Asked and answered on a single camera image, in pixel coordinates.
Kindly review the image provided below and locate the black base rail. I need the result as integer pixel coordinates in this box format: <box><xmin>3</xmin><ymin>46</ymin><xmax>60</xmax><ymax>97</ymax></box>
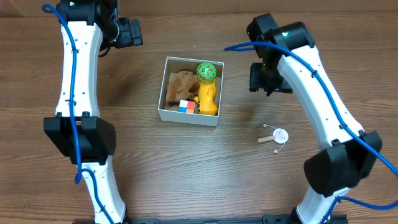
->
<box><xmin>72</xmin><ymin>213</ymin><xmax>349</xmax><ymax>224</ymax></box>

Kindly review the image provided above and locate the yellow toy whale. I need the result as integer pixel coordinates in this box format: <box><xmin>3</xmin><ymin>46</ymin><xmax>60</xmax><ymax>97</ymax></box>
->
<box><xmin>194</xmin><ymin>80</ymin><xmax>218</xmax><ymax>116</ymax></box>

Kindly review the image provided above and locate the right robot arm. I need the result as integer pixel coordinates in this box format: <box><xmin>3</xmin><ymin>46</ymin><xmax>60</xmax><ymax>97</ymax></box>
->
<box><xmin>246</xmin><ymin>14</ymin><xmax>382</xmax><ymax>223</ymax></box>

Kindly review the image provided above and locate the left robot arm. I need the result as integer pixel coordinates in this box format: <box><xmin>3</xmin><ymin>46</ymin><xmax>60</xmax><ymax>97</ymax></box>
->
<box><xmin>42</xmin><ymin>0</ymin><xmax>143</xmax><ymax>223</ymax></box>

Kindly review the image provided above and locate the left blue cable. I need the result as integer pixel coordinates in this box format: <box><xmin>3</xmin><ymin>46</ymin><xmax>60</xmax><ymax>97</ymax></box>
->
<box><xmin>42</xmin><ymin>3</ymin><xmax>116</xmax><ymax>224</ymax></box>

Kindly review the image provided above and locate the white cardboard box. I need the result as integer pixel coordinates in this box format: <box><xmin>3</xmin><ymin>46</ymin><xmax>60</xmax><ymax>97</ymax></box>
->
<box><xmin>158</xmin><ymin>57</ymin><xmax>224</xmax><ymax>126</ymax></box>

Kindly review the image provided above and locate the brown plush toy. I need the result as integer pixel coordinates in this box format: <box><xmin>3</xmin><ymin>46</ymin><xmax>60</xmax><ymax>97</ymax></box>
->
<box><xmin>166</xmin><ymin>70</ymin><xmax>200</xmax><ymax>103</ymax></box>

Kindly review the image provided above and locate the colourful puzzle cube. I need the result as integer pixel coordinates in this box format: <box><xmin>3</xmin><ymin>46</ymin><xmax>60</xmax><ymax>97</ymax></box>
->
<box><xmin>178</xmin><ymin>100</ymin><xmax>196</xmax><ymax>114</ymax></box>

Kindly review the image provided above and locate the green number ball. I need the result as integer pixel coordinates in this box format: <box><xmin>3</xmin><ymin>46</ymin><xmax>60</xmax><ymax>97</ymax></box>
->
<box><xmin>196</xmin><ymin>62</ymin><xmax>217</xmax><ymax>83</ymax></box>

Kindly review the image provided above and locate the small wooden rattle drum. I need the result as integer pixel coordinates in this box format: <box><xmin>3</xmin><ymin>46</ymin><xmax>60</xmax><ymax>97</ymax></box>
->
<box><xmin>257</xmin><ymin>124</ymin><xmax>289</xmax><ymax>154</ymax></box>

